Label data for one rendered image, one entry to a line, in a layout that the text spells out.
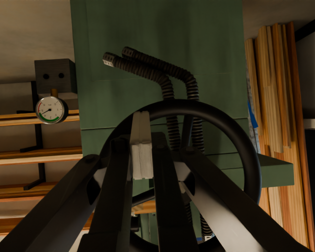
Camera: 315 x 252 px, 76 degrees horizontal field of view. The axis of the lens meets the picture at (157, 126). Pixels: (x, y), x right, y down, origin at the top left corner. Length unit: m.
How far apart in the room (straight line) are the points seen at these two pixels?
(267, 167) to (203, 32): 0.39
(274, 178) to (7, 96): 3.62
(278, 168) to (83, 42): 0.60
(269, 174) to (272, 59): 1.45
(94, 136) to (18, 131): 3.19
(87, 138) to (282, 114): 1.64
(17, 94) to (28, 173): 1.20
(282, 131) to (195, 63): 1.49
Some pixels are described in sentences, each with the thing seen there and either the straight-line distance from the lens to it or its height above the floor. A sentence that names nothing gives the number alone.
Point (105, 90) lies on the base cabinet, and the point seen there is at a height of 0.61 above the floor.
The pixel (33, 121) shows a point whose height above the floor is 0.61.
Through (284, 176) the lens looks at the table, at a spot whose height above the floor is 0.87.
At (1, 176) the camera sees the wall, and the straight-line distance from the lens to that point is 3.96.
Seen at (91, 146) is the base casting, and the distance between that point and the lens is 0.54.
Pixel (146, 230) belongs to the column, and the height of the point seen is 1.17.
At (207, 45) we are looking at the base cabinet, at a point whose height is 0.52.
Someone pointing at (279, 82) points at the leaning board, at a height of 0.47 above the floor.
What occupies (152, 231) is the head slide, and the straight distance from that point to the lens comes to 0.88.
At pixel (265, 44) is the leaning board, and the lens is 1.97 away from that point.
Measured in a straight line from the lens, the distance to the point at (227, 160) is 0.57.
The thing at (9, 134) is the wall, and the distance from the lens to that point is 3.79.
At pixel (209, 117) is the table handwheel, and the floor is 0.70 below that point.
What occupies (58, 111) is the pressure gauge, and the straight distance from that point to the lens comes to 0.50.
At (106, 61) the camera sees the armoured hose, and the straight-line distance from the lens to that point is 0.45.
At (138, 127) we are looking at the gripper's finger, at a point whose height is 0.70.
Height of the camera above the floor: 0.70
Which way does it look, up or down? 2 degrees up
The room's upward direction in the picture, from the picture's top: 176 degrees clockwise
